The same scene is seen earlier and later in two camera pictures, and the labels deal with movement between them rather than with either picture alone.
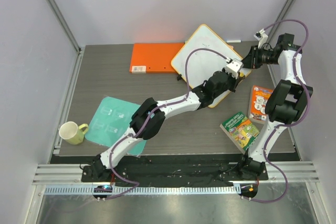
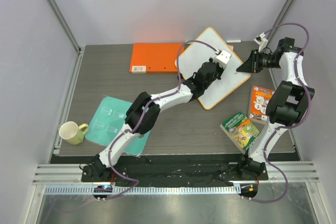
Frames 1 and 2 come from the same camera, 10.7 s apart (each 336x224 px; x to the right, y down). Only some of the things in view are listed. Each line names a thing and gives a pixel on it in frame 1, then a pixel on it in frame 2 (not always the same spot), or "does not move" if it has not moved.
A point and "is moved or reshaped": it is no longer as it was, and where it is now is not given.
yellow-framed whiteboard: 202,64 is moved or reshaped
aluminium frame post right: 289,5 does not move
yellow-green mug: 72,133 does not move
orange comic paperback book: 259,97 does not move
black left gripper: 234,81 to 220,68
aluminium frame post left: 56,11 does not move
